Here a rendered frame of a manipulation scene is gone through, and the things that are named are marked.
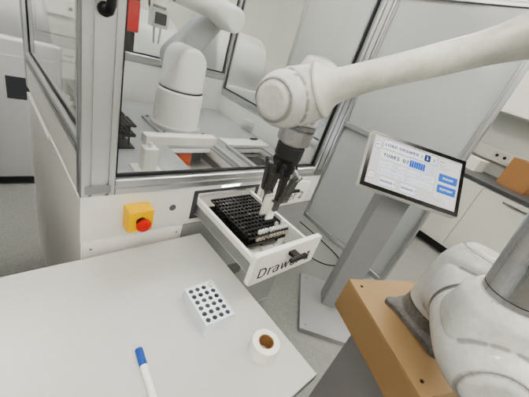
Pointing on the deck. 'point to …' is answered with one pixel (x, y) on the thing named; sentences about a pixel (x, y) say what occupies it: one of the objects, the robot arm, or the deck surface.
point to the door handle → (106, 9)
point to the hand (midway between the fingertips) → (268, 206)
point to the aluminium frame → (119, 25)
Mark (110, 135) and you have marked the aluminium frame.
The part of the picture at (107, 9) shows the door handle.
